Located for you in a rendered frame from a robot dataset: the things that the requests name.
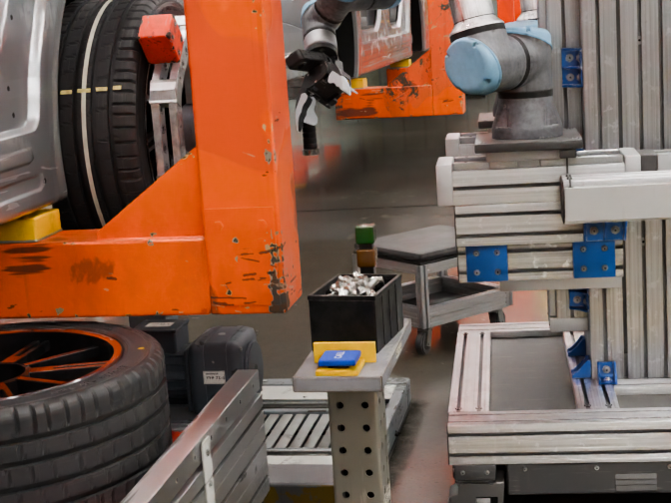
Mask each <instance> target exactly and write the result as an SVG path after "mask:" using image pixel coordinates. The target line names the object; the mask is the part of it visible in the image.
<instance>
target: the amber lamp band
mask: <svg viewBox="0 0 671 503"><path fill-rule="evenodd" d="M356 260H357V266H358V267H375V266H376V265H377V247H373V249H366V250H359V249H357V251H356Z"/></svg>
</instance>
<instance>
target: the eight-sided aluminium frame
mask: <svg viewBox="0 0 671 503"><path fill-rule="evenodd" d="M175 19H176V21H177V24H178V26H179V29H180V31H181V34H182V36H183V39H184V45H183V50H182V55H181V60H180V62H179V63H173V65H172V70H171V74H170V79H167V77H168V72H169V67H170V63H163V64H155V69H154V73H153V78H152V80H151V81H150V100H149V104H150V105H151V110H152V121H153V131H154V142H155V152H156V163H157V173H158V174H157V176H156V178H157V179H158V178H160V177H161V176H162V175H163V174H164V173H165V172H166V171H168V170H169V169H170V162H169V151H168V140H167V129H166V118H165V108H169V113H170V124H171V135H172V146H173V156H174V165H175V164H176V163H177V162H178V161H179V160H180V159H181V158H183V157H184V156H185V155H186V146H185V135H184V124H183V113H182V87H183V82H184V77H185V72H186V67H187V62H188V44H187V33H186V22H185V15H184V16H175Z"/></svg>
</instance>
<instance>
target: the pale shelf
mask: <svg viewBox="0 0 671 503"><path fill-rule="evenodd" d="M410 332H411V318H404V319H403V329H402V330H401V331H400V332H399V333H398V334H397V335H396V336H395V337H394V338H393V339H392V340H391V341H390V342H389V343H388V344H387V345H386V346H385V347H384V348H383V349H382V350H381V351H380V352H379V353H377V354H376V362H365V363H364V366H363V367H362V369H361V371H360V373H359V375H358V376H316V371H317V369H318V368H319V364H318V363H315V358H314V352H313V351H312V352H311V353H310V354H309V356H308V357H307V359H306V360H305V361H304V363H303V364H302V365H301V367H300V368H299V370H298V371H297V372H296V374H295V375H294V376H293V391H294V392H382V391H383V389H384V387H385V385H386V383H387V381H388V379H389V377H390V375H391V372H392V370H393V368H394V366H395V364H396V362H397V360H398V358H399V356H400V354H401V351H402V349H403V347H404V345H405V343H406V341H407V339H408V337H409V335H410ZM380 379H381V382H380Z"/></svg>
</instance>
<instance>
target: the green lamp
mask: <svg viewBox="0 0 671 503"><path fill-rule="evenodd" d="M375 241H376V229H375V224H358V225H357V226H356V227H355V242H356V244H357V245H372V244H374V242H375Z"/></svg>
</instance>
